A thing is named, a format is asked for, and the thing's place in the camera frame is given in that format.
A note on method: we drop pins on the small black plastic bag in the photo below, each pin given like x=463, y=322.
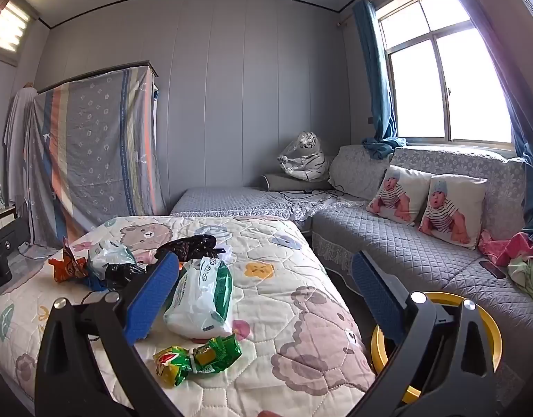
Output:
x=123, y=273

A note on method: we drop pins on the small louvre window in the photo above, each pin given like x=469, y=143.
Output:
x=7, y=24

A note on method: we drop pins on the light green cloth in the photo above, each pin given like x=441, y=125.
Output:
x=529, y=276

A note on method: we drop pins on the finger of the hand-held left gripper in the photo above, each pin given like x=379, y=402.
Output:
x=14, y=232

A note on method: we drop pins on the short blue curtain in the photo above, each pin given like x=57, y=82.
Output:
x=379, y=87

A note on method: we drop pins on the grey hanging cloth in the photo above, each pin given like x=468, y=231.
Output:
x=16, y=139

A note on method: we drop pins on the white tiger plush toy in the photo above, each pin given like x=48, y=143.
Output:
x=307, y=158

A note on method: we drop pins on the large window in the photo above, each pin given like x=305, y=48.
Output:
x=418, y=95

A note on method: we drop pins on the large black plastic bag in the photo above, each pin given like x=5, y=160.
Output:
x=188, y=245

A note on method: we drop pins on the yellow trash bin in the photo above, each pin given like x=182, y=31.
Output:
x=491, y=343

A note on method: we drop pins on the orange snack wrapper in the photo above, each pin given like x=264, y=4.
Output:
x=68, y=267

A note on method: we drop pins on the black phone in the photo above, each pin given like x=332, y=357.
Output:
x=492, y=269

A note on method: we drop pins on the long blue curtain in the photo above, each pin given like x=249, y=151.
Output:
x=529, y=147

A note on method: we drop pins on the green snack wrapper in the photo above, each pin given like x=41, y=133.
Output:
x=205, y=354

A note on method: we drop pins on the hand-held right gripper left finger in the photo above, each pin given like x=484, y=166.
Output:
x=151, y=299

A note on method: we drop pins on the cartoon printed quilt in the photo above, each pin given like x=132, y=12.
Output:
x=270, y=295

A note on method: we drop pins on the baby print pillow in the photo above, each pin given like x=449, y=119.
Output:
x=399, y=195
x=451, y=213

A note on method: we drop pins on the white plastic bag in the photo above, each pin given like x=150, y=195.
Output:
x=107, y=254

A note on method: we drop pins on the pink and green clothes pile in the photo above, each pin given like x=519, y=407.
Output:
x=516, y=245

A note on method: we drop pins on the white green tissue packet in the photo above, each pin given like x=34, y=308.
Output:
x=201, y=299

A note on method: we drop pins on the grey pillow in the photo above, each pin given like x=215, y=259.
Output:
x=275, y=181

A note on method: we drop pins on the blue wrapper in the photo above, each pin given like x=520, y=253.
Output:
x=97, y=284

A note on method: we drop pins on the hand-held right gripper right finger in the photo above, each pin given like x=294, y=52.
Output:
x=375, y=291

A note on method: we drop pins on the white low cabinet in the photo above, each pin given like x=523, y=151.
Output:
x=1, y=213

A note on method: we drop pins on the grey quilted sofa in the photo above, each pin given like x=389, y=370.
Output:
x=401, y=247

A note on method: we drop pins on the striped floral sheet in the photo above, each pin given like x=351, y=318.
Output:
x=97, y=147

